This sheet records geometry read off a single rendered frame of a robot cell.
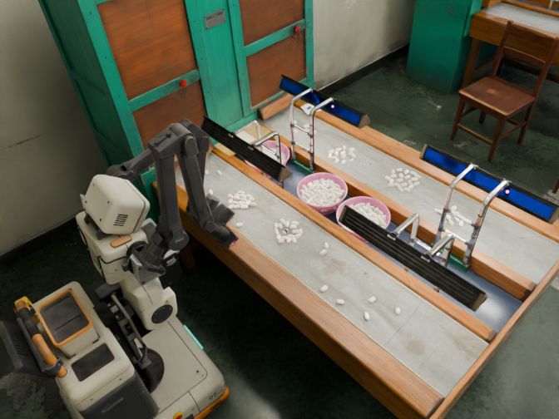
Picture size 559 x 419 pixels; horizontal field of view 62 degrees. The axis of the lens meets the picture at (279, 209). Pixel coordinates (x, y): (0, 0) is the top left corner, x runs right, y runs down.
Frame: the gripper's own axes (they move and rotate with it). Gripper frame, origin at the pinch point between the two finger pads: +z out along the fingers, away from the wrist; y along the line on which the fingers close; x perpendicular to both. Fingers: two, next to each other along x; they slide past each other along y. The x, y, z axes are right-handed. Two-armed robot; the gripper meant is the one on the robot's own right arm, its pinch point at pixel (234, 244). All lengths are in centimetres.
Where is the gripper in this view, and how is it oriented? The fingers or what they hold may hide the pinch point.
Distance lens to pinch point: 194.9
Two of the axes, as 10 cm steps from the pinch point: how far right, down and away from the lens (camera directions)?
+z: 4.0, 4.1, 8.2
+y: -6.4, -5.1, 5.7
